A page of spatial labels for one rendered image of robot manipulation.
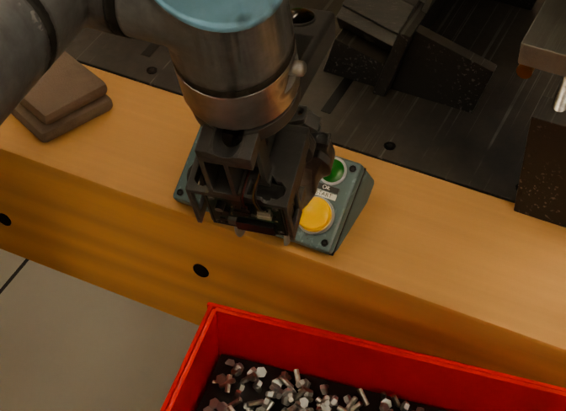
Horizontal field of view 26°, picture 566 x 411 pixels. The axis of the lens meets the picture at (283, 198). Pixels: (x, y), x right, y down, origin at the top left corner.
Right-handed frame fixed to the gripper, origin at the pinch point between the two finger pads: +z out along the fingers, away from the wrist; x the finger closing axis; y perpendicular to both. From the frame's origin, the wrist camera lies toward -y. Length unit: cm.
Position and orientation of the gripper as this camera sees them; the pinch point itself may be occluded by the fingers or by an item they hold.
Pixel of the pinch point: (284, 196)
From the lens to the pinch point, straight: 95.7
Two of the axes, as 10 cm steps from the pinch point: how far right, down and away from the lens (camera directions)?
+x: 9.6, 1.8, -2.0
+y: -2.5, 8.8, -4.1
